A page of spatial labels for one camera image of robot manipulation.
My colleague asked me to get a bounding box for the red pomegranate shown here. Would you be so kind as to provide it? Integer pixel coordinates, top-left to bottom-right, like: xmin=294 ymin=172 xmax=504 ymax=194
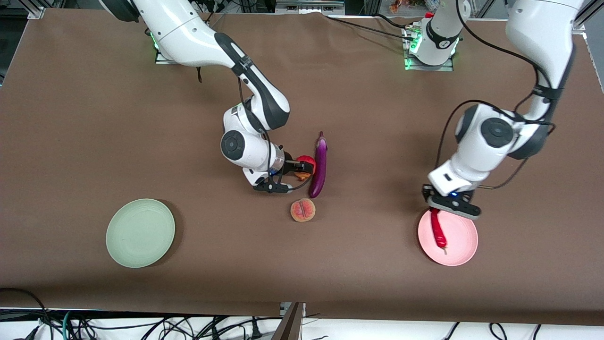
xmin=294 ymin=155 xmax=317 ymax=183

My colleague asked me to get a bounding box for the purple eggplant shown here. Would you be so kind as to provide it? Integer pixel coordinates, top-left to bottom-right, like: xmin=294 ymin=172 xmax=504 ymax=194
xmin=309 ymin=131 xmax=328 ymax=199

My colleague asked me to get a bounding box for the red chili pepper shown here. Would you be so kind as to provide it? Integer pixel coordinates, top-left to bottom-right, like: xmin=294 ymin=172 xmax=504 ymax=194
xmin=430 ymin=208 xmax=448 ymax=255

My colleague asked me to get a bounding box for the orange pink peach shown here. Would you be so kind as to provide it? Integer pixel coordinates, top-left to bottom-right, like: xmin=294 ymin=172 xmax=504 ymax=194
xmin=290 ymin=198 xmax=316 ymax=223

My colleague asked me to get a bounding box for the pink round plate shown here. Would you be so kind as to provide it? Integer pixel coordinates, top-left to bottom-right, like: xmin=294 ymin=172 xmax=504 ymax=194
xmin=418 ymin=206 xmax=478 ymax=267

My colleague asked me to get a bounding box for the brown table cover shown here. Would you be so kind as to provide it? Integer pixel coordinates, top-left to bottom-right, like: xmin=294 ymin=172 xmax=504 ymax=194
xmin=0 ymin=8 xmax=604 ymax=326

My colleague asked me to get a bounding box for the dark metal beam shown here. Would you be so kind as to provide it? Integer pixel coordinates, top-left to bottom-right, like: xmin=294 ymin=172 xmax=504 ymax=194
xmin=271 ymin=302 xmax=305 ymax=340

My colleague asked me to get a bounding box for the green round plate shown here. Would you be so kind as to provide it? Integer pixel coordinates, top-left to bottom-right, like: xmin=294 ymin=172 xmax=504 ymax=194
xmin=106 ymin=198 xmax=176 ymax=269

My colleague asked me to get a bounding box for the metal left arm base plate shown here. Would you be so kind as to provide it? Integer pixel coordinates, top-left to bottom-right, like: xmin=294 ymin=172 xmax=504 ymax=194
xmin=403 ymin=25 xmax=455 ymax=72

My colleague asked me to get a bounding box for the long black table cable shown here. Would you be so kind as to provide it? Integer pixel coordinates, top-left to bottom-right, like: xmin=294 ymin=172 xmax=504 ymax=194
xmin=326 ymin=16 xmax=418 ymax=41

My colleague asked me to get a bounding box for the aluminium frame rail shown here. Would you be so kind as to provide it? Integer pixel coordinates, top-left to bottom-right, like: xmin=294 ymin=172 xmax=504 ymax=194
xmin=276 ymin=0 xmax=346 ymax=15

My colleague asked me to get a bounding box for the short black table cable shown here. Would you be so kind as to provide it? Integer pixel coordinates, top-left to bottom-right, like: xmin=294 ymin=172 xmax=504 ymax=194
xmin=373 ymin=13 xmax=410 ymax=29

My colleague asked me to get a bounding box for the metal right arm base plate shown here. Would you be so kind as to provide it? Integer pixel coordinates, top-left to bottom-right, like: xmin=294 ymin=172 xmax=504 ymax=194
xmin=154 ymin=32 xmax=181 ymax=65

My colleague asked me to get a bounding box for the thick black looped cable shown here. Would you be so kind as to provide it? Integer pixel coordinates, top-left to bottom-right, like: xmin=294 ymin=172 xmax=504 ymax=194
xmin=0 ymin=288 xmax=53 ymax=340

